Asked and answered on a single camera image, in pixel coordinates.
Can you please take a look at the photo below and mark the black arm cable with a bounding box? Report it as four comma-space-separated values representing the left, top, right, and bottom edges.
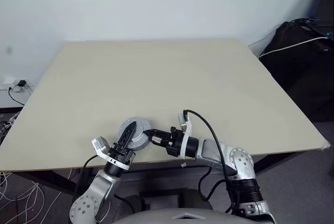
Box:
75, 155, 134, 209
182, 109, 237, 210

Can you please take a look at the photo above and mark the mixed cable tangle by wall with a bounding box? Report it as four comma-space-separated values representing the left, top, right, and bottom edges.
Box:
0, 111, 21, 144

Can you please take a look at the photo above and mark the white wall socket strip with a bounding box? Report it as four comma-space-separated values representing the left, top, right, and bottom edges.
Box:
0, 77, 34, 92

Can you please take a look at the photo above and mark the white cable over bag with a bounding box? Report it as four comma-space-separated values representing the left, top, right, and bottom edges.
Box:
258, 36, 331, 57

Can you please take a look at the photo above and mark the black adapter cable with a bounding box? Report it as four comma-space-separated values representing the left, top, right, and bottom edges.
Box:
7, 85, 26, 107

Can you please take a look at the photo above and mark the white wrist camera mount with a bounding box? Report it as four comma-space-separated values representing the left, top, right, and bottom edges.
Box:
177, 112, 194, 160
91, 136, 130, 171

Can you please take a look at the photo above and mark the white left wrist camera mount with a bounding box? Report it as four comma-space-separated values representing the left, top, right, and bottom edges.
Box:
91, 136, 130, 171

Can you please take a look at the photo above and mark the large black bag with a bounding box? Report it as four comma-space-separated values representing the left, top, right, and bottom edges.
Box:
258, 21, 334, 123

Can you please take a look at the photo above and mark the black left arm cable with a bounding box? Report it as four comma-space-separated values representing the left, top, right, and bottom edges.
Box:
75, 155, 134, 209

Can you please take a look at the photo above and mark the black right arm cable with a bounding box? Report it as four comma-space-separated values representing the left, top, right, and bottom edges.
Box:
182, 109, 237, 210

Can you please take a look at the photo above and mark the grey robot torso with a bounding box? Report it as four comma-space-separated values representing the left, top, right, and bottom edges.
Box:
112, 206, 277, 224

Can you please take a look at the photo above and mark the black cable bundle on bag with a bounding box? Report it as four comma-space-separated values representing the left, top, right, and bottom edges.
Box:
288, 17, 315, 27

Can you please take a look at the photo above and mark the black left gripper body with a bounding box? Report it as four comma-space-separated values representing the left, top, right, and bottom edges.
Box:
109, 142, 136, 167

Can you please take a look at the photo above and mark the white floor cable tangle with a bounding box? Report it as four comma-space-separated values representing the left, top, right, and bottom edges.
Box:
0, 168, 74, 224

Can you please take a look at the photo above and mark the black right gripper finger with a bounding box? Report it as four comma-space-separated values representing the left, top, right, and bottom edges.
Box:
150, 135, 170, 147
142, 128, 172, 139

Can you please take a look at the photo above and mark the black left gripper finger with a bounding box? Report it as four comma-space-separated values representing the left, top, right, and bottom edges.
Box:
118, 121, 138, 149

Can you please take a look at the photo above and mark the black metal table frame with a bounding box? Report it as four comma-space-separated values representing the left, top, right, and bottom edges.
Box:
0, 153, 301, 198

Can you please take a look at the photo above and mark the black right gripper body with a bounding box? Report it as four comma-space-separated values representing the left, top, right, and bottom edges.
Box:
164, 126, 186, 159

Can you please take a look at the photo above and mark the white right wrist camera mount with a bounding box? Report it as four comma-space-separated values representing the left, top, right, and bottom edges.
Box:
177, 112, 194, 160

